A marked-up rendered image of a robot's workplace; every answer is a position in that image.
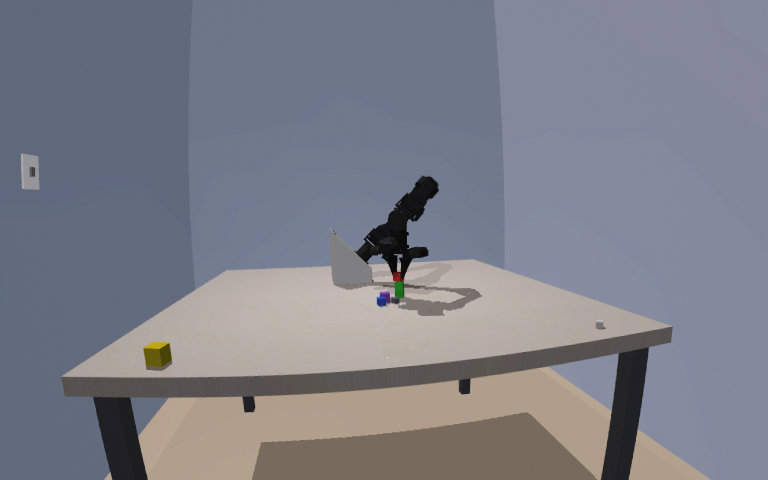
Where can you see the yellow cube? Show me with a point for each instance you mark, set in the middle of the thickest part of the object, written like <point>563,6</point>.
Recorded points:
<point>157,354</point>

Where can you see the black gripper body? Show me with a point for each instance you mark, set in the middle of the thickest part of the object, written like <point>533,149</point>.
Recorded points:
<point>415,252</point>

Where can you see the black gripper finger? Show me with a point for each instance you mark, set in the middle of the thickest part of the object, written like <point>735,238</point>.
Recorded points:
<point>392,262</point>
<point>405,262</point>

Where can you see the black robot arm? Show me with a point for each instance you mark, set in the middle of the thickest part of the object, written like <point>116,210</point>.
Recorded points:
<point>411,204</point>

